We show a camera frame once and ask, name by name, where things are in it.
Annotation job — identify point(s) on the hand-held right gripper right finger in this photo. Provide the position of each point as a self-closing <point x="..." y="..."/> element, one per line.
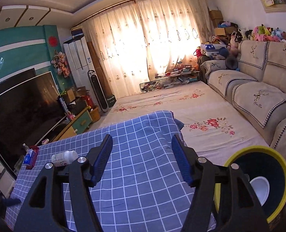
<point x="181" y="162"/>

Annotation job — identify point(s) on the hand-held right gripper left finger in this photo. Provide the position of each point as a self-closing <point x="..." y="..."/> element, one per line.
<point x="101" y="160"/>

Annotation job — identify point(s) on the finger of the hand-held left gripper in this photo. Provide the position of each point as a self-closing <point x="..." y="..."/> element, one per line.
<point x="12" y="201"/>

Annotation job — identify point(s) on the small white plastic bottle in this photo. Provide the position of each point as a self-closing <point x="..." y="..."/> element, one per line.
<point x="64" y="158"/>

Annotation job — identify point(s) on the white yogurt cup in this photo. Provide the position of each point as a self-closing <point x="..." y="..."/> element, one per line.
<point x="260" y="188"/>

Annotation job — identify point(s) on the yellow bin with black bag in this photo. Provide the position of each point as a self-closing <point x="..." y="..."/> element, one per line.
<point x="273" y="169"/>

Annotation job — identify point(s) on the yellow and green television cabinet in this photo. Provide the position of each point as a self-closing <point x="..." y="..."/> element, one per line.
<point x="81" y="123"/>

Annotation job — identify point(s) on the blue tissue pack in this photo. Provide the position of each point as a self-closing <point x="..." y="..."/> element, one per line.
<point x="29" y="158"/>

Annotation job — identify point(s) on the yellow bucket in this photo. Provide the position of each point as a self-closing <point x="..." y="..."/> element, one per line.
<point x="95" y="114"/>

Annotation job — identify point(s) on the blue checked tablecloth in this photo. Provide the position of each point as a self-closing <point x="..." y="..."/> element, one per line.
<point x="138" y="193"/>

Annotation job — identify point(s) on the small pink toy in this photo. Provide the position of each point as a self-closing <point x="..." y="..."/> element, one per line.
<point x="70" y="117"/>

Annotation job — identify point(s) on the clear water bottle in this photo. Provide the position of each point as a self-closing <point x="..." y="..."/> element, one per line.
<point x="25" y="148"/>

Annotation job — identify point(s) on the pink dish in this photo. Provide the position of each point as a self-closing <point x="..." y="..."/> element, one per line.
<point x="45" y="141"/>

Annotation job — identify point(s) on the floral floor mattress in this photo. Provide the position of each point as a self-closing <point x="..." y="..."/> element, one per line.
<point x="205" y="106"/>

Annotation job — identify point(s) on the black shuttlecock tube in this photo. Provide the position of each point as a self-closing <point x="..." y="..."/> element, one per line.
<point x="63" y="105"/>

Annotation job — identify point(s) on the black tower fan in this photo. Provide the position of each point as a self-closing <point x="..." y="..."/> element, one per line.
<point x="98" y="91"/>

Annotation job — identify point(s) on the open cardboard box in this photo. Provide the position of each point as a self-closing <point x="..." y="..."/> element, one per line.
<point x="83" y="91"/>
<point x="70" y="94"/>

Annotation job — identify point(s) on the cluttered glass coffee table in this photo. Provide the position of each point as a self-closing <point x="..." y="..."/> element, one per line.
<point x="169" y="81"/>

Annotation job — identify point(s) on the large curved television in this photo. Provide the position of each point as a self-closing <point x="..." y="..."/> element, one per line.
<point x="24" y="116"/>

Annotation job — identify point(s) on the hanging flower decoration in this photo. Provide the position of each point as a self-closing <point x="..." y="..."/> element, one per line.
<point x="60" y="64"/>

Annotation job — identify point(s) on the red bag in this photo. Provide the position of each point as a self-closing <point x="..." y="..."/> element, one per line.
<point x="197" y="52"/>

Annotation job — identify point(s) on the dark grey plush toy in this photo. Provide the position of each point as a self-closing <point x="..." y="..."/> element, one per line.
<point x="232" y="62"/>

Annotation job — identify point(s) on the beige sofa with deer covers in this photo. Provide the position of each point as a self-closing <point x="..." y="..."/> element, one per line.
<point x="266" y="82"/>

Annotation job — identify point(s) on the star patterned bag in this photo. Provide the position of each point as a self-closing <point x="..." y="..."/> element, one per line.
<point x="213" y="49"/>

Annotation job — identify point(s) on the black monitor behind television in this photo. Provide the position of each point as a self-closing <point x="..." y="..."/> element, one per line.
<point x="12" y="78"/>

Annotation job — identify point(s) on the cream embroidered curtain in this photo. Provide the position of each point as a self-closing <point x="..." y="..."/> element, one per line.
<point x="143" y="41"/>

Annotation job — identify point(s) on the box on air conditioner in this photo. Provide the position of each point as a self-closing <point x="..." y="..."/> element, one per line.
<point x="77" y="32"/>

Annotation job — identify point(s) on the stack of cardboard boxes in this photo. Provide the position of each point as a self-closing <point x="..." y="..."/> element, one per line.
<point x="217" y="20"/>

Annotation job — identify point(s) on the row of plush toys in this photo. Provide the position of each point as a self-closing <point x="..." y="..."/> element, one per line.
<point x="266" y="35"/>

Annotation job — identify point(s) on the red round wall ornament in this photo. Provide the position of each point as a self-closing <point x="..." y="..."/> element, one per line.
<point x="53" y="41"/>

